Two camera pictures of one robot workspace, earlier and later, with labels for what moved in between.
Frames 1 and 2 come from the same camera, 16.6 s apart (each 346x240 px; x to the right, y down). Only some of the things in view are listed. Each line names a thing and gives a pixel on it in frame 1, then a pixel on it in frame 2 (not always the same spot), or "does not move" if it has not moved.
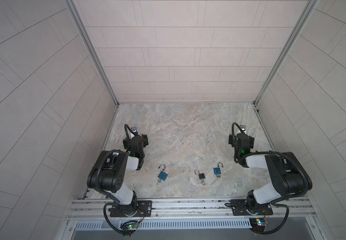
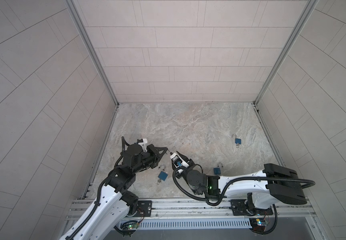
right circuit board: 259,224 does not move
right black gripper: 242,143 → 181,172
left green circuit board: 131,226 does not move
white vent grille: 110,224 does not move
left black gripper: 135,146 → 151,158
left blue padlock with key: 163,175 does not move
